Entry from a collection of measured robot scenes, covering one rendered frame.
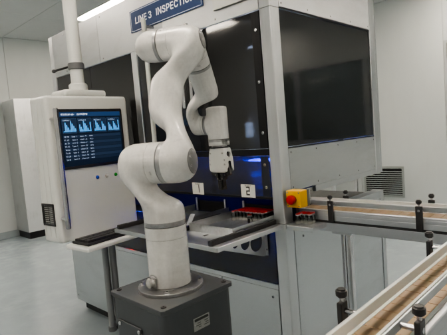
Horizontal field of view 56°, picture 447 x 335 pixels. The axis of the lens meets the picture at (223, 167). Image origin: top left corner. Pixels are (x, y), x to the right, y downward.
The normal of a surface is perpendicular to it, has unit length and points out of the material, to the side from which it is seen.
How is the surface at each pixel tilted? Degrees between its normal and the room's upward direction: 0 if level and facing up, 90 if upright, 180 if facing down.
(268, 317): 90
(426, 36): 90
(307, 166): 90
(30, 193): 90
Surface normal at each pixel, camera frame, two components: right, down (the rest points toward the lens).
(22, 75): 0.72, 0.00
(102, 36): -0.69, 0.11
